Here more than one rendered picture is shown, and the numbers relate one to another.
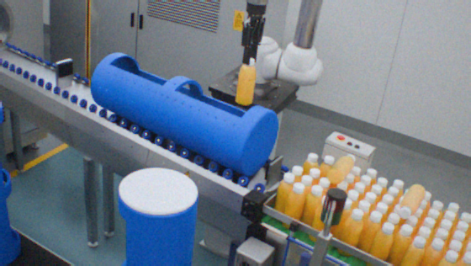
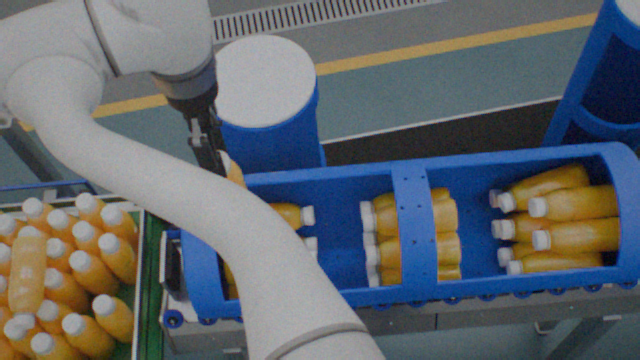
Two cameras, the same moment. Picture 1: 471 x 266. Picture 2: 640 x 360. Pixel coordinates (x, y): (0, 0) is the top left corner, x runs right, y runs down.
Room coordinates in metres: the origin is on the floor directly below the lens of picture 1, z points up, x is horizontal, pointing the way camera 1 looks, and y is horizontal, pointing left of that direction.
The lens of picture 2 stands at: (2.36, -0.15, 2.37)
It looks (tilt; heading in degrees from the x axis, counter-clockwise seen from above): 61 degrees down; 152
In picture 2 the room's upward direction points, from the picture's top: 8 degrees counter-clockwise
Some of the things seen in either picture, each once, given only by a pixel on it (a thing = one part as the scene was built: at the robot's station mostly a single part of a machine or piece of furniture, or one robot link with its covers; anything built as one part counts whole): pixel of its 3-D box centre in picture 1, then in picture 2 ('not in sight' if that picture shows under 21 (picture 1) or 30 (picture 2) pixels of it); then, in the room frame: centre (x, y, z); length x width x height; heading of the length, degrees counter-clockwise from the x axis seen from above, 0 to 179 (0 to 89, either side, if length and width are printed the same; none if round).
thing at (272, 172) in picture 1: (272, 172); (173, 269); (1.69, -0.17, 0.99); 0.10 x 0.02 x 0.12; 150
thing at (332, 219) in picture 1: (331, 213); not in sight; (1.18, -0.32, 1.18); 0.06 x 0.06 x 0.05
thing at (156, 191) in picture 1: (158, 189); (258, 79); (1.39, 0.24, 1.03); 0.28 x 0.28 x 0.01
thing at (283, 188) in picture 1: (284, 197); (123, 231); (1.53, -0.22, 0.98); 0.07 x 0.07 x 0.17
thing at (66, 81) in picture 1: (65, 74); not in sight; (2.36, 0.98, 1.00); 0.10 x 0.04 x 0.15; 150
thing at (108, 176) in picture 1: (108, 194); (576, 342); (2.28, 0.70, 0.31); 0.06 x 0.06 x 0.63; 60
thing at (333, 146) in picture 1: (348, 152); not in sight; (1.83, -0.50, 1.05); 0.20 x 0.10 x 0.10; 60
